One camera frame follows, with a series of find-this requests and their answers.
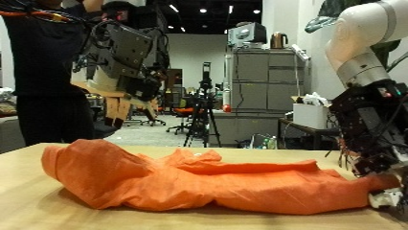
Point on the orange cloth garment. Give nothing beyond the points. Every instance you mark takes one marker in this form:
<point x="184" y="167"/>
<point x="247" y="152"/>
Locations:
<point x="212" y="185"/>

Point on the person in dark clothing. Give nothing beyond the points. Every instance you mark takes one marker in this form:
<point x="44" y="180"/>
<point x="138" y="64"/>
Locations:
<point x="46" y="64"/>

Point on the dark side table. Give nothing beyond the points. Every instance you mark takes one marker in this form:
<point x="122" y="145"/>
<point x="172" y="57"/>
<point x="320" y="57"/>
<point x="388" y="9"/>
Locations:
<point x="316" y="131"/>

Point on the white storage box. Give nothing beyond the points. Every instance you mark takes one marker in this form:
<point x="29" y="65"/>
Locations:
<point x="307" y="116"/>

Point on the brown door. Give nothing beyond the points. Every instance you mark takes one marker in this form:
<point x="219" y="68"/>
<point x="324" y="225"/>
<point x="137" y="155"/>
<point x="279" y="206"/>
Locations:
<point x="174" y="78"/>

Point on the white plastic bag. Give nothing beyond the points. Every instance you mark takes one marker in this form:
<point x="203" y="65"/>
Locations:
<point x="313" y="99"/>

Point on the ceiling light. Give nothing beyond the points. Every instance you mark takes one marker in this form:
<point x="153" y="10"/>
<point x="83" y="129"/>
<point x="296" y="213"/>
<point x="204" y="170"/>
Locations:
<point x="202" y="10"/>
<point x="172" y="8"/>

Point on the orange seat office chair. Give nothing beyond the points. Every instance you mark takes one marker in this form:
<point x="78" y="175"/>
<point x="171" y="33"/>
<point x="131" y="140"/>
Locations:
<point x="183" y="111"/>
<point x="160" y="110"/>

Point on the green bottle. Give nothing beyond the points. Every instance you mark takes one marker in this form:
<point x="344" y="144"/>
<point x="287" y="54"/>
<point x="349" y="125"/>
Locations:
<point x="271" y="142"/>

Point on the black office chair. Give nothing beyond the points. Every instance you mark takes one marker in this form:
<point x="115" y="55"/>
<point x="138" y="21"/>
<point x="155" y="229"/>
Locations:
<point x="103" y="127"/>

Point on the white power strip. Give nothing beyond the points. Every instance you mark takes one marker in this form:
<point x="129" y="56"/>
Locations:
<point x="299" y="52"/>

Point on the red ball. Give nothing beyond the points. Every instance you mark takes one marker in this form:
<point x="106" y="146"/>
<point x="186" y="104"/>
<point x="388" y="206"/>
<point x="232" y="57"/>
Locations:
<point x="226" y="108"/>

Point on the grey boxy monitor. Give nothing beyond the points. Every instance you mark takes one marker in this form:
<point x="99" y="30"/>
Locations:
<point x="250" y="33"/>

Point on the low grey cabinet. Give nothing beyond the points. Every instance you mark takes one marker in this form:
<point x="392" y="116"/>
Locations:
<point x="238" y="127"/>

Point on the tall grey filing cabinet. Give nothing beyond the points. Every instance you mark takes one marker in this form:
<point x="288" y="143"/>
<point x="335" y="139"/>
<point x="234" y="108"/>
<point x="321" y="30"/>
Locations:
<point x="255" y="73"/>

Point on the patterned cushion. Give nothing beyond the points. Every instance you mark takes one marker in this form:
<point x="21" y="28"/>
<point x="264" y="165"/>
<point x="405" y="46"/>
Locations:
<point x="5" y="109"/>

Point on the copper kettle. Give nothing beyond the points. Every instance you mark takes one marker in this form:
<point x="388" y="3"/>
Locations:
<point x="277" y="41"/>

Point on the black camera tripod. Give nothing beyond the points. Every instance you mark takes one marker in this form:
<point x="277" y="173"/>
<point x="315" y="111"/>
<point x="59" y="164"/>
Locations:
<point x="206" y="84"/>

